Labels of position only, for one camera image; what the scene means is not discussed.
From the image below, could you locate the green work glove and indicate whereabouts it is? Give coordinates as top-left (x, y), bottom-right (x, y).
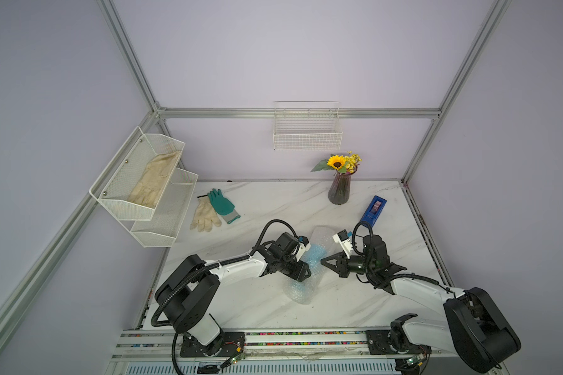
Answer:
top-left (207, 189), bottom-right (241, 224)

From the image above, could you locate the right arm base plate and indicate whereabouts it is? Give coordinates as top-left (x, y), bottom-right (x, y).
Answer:
top-left (365, 329), bottom-right (431, 356)

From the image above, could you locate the aluminium front rail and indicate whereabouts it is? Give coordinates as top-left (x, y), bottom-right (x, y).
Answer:
top-left (106, 327), bottom-right (472, 374)

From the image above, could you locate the beige work glove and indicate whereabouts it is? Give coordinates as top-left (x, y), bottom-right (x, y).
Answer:
top-left (190, 195), bottom-right (222, 233)

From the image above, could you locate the white wire wall basket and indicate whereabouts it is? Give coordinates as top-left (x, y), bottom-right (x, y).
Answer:
top-left (273, 101), bottom-right (343, 151)

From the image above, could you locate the sunflower bouquet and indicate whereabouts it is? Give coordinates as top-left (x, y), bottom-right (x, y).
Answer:
top-left (311, 152), bottom-right (363, 175)

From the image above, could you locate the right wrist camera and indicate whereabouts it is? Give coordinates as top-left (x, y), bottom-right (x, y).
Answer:
top-left (332, 230), bottom-right (354, 259)

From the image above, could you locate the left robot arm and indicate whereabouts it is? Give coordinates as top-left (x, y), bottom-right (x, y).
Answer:
top-left (150, 232), bottom-right (311, 347)

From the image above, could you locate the blue plastic wine glass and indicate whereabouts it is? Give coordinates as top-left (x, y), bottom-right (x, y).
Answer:
top-left (286, 245), bottom-right (327, 300)

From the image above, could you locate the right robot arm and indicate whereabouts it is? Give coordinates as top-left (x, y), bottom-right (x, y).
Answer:
top-left (321, 231), bottom-right (522, 373)

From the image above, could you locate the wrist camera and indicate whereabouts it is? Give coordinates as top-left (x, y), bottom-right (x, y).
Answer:
top-left (332, 230), bottom-right (354, 259)
top-left (294, 236), bottom-right (311, 261)

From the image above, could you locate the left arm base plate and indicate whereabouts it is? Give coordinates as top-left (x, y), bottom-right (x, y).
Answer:
top-left (177, 331), bottom-right (246, 358)

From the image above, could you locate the clear bubble wrap sheet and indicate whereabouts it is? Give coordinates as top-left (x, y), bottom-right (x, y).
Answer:
top-left (283, 226), bottom-right (336, 305)

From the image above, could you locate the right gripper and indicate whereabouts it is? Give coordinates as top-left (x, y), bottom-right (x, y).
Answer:
top-left (321, 249), bottom-right (375, 278)

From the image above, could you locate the dark glass flower vase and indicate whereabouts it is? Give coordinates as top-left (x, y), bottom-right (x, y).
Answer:
top-left (328, 173), bottom-right (352, 206)

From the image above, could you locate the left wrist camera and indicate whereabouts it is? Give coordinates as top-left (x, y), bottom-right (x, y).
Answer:
top-left (294, 236), bottom-right (311, 261)

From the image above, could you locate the black corrugated cable hose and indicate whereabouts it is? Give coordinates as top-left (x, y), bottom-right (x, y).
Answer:
top-left (149, 219), bottom-right (299, 375)

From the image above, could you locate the blue tape dispenser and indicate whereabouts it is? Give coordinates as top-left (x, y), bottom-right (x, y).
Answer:
top-left (361, 195), bottom-right (387, 228)

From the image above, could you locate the lower white mesh shelf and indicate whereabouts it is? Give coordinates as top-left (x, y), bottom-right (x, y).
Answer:
top-left (128, 168), bottom-right (198, 248)

